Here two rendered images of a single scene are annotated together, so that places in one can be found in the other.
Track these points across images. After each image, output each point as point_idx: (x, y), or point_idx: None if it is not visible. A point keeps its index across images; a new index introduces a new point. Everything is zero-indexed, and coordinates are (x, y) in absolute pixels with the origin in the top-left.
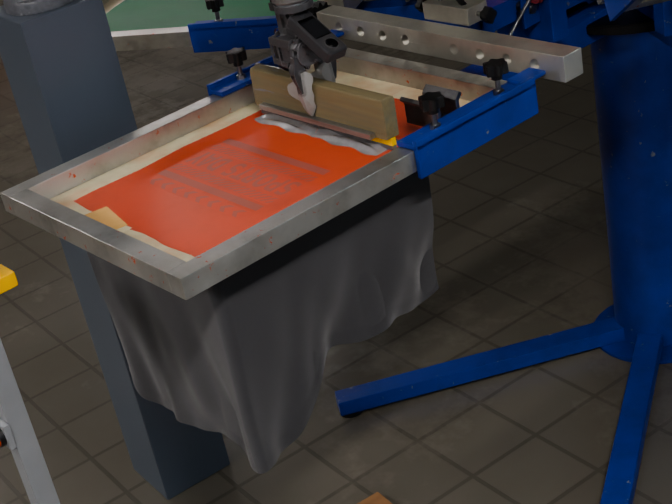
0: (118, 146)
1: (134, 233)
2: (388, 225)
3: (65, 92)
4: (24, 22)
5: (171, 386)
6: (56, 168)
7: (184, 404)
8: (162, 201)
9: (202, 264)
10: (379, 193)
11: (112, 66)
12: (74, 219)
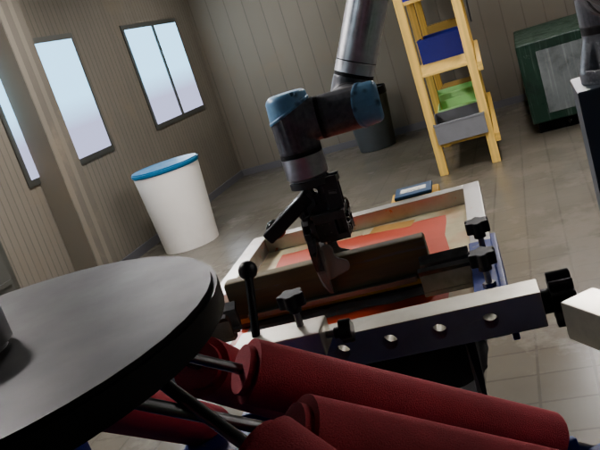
0: (466, 211)
1: (354, 236)
2: None
3: (589, 162)
4: (570, 80)
5: (413, 360)
6: (476, 193)
7: (407, 374)
8: (374, 243)
9: (252, 243)
10: None
11: (594, 170)
12: (380, 207)
